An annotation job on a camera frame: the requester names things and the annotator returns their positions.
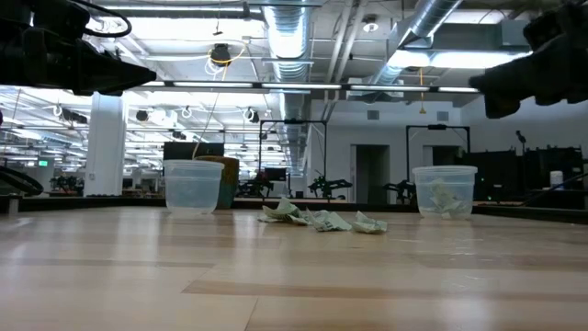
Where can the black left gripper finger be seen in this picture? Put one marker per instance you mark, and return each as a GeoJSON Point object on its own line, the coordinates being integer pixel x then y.
{"type": "Point", "coordinates": [110, 71]}
{"type": "Point", "coordinates": [98, 92]}

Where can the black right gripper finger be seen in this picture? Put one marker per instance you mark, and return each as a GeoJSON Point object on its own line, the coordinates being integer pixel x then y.
{"type": "Point", "coordinates": [510, 80]}
{"type": "Point", "coordinates": [500, 106]}

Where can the green banknote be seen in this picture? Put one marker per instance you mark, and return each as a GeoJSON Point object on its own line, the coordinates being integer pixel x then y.
{"type": "Point", "coordinates": [441, 190]}
{"type": "Point", "coordinates": [294, 221]}
{"type": "Point", "coordinates": [438, 213]}
{"type": "Point", "coordinates": [282, 209]}
{"type": "Point", "coordinates": [328, 221]}
{"type": "Point", "coordinates": [452, 202]}

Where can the black background robot arm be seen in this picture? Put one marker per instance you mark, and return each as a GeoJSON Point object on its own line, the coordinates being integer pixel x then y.
{"type": "Point", "coordinates": [326, 186]}
{"type": "Point", "coordinates": [257, 186]}
{"type": "Point", "coordinates": [402, 188]}

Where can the black microphone stand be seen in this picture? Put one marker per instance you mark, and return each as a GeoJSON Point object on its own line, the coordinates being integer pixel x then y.
{"type": "Point", "coordinates": [520, 136]}

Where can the white building pillar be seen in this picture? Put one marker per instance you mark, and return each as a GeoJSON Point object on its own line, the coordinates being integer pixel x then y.
{"type": "Point", "coordinates": [105, 147]}

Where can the black cabinets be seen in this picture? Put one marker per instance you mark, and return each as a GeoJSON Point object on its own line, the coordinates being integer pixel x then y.
{"type": "Point", "coordinates": [496, 174]}

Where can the yellow hanging pendant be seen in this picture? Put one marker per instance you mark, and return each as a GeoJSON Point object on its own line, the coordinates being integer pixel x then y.
{"type": "Point", "coordinates": [421, 110]}

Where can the white bottle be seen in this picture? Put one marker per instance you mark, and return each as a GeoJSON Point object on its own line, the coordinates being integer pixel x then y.
{"type": "Point", "coordinates": [556, 179]}

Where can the black monitor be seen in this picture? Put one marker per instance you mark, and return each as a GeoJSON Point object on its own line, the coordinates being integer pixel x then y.
{"type": "Point", "coordinates": [184, 151]}

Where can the clear plastic cup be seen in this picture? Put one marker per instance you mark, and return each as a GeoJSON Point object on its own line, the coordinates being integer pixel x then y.
{"type": "Point", "coordinates": [420, 184]}
{"type": "Point", "coordinates": [193, 188]}

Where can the round ceiling sensor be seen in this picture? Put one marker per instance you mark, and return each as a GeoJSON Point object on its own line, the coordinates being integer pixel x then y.
{"type": "Point", "coordinates": [370, 26]}

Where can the olive brown ceramic mug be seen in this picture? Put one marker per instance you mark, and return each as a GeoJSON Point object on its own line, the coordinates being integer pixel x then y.
{"type": "Point", "coordinates": [231, 184]}

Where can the long linear ceiling light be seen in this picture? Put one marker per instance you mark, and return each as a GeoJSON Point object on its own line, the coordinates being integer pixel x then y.
{"type": "Point", "coordinates": [298, 86]}

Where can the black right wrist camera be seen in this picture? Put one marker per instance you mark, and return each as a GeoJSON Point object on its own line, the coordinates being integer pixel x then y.
{"type": "Point", "coordinates": [560, 23]}

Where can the black robot station frame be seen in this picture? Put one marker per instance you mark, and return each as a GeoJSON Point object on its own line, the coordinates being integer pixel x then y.
{"type": "Point", "coordinates": [294, 121]}
{"type": "Point", "coordinates": [436, 126]}

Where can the slanted silver ventilation duct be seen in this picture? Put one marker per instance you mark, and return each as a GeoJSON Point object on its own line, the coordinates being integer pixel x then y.
{"type": "Point", "coordinates": [432, 14]}

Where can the black aluminium table frame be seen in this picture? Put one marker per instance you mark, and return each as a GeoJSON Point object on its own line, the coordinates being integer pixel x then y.
{"type": "Point", "coordinates": [69, 203]}

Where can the wide silver ventilation duct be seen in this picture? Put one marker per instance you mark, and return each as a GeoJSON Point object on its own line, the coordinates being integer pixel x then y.
{"type": "Point", "coordinates": [289, 37]}

